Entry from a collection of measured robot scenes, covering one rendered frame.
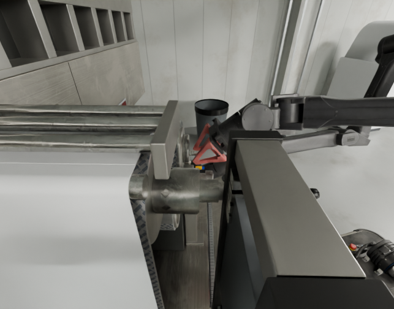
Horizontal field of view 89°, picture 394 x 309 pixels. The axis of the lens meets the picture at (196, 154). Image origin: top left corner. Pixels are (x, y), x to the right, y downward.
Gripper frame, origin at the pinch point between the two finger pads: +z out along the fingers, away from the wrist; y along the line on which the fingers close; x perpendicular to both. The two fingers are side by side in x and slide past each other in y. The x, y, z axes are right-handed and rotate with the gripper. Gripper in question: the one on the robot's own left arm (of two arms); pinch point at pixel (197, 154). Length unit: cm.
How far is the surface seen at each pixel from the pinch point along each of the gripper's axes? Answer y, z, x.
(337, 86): 292, -142, -190
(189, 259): -7.9, 24.1, -25.2
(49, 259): -32.6, 5.4, 16.0
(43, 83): 6.2, 18.0, 36.2
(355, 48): 294, -182, -152
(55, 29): 28, 16, 48
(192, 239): -2.6, 21.7, -24.0
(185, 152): -1.2, 1.4, 2.7
